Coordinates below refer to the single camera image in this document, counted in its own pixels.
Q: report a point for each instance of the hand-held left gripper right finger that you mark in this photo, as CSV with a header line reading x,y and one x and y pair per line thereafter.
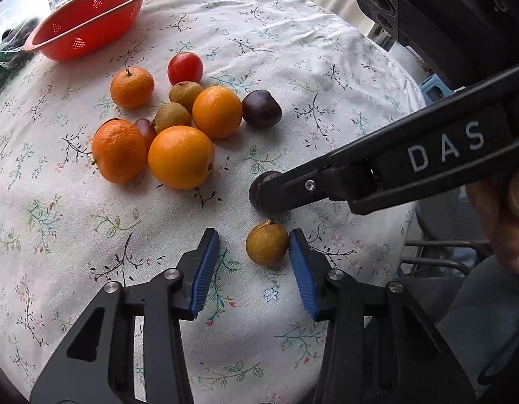
x,y
303,277

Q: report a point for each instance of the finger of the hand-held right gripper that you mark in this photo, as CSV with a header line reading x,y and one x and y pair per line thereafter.
x,y
301,189

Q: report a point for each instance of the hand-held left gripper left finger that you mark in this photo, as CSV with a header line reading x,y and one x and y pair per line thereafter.
x,y
204,269

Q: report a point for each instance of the small dark purple fruit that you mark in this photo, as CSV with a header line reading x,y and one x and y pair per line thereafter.
x,y
252,194

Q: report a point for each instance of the brown longan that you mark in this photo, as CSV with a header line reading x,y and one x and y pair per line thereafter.
x,y
267,243
172,118
185,94

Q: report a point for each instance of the dark purple plum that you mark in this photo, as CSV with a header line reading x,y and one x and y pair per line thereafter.
x,y
262,108

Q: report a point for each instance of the large smooth orange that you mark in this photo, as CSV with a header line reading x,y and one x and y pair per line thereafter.
x,y
180,157

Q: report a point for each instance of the orange mandarin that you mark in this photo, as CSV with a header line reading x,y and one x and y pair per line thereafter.
x,y
118,150

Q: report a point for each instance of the red grape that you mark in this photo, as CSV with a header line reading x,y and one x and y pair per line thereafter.
x,y
145,128

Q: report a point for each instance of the red tomato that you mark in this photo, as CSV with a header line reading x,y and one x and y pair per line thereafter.
x,y
185,69

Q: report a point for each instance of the mandarin with green stem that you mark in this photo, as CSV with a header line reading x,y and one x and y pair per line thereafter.
x,y
132,88

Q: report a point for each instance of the red plastic colander basket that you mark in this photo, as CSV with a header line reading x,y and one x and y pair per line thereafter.
x,y
87,21

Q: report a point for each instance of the person's right hand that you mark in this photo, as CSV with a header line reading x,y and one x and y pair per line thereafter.
x,y
503,227

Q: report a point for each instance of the blue plastic stool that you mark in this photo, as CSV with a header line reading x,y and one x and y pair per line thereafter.
x,y
436,88

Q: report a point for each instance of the floral tablecloth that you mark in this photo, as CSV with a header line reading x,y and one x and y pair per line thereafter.
x,y
347,71

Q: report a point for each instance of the person's grey trousers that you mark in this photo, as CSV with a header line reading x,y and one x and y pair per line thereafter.
x,y
486,315

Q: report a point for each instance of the clear plastic bag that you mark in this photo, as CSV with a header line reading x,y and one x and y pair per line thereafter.
x,y
9,46

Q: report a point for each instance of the metal chair frame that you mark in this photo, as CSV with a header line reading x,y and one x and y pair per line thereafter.
x,y
444,244

